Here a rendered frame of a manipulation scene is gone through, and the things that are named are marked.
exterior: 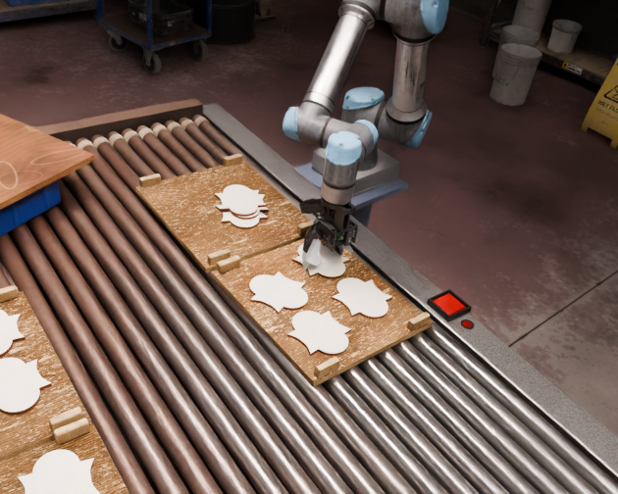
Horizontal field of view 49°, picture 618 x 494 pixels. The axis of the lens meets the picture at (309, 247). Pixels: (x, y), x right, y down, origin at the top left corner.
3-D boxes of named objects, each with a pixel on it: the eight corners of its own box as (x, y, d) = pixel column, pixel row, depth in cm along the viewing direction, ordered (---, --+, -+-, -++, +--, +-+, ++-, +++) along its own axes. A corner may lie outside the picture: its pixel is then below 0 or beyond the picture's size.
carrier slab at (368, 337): (324, 235, 182) (325, 230, 181) (432, 326, 157) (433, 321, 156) (211, 276, 163) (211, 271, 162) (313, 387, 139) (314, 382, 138)
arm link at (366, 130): (339, 110, 161) (322, 127, 153) (384, 123, 158) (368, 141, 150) (334, 138, 166) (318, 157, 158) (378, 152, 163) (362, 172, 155)
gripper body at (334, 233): (331, 254, 158) (336, 212, 151) (308, 235, 163) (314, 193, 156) (355, 245, 162) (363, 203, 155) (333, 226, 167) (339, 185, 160)
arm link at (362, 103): (346, 118, 214) (353, 77, 206) (386, 129, 211) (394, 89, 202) (333, 133, 205) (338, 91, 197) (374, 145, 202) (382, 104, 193)
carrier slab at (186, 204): (242, 164, 207) (242, 159, 206) (321, 234, 182) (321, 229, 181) (135, 191, 189) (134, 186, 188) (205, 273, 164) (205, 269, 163)
